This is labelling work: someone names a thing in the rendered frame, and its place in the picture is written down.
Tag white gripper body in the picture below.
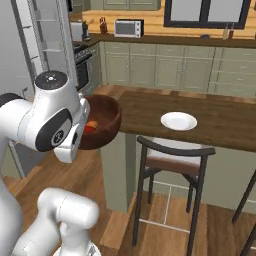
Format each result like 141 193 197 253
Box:
53 94 91 165

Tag orange chicken drumstick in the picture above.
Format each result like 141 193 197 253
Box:
85 119 100 130

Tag brown wooden bowl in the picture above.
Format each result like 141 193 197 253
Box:
78 94 123 151

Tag grey fridge door with shelves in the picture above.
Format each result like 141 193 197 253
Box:
27 0 80 88

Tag grey fridge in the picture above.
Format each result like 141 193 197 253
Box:
0 0 38 180

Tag black range oven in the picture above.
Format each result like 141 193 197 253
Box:
72 41 101 95

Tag green kitchen island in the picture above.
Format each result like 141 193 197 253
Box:
99 131 256 215

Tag white toaster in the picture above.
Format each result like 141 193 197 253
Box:
69 21 84 43

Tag dark bottle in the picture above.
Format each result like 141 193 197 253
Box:
81 19 91 42

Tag brown knife block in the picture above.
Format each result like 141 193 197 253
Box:
98 16 110 35

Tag green base cupboards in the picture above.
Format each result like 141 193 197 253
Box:
88 41 256 98

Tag white toaster oven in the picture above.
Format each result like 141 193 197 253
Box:
113 18 145 39

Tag white round plate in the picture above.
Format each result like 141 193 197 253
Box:
160 111 199 132

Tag black bar stool brown seat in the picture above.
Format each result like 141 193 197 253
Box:
231 169 256 256
131 134 217 256

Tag black framed window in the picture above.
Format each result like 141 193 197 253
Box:
162 0 252 30

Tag pale tall bottle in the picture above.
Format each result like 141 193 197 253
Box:
222 23 231 41

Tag green wall cupboards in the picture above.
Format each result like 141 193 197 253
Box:
67 0 163 12

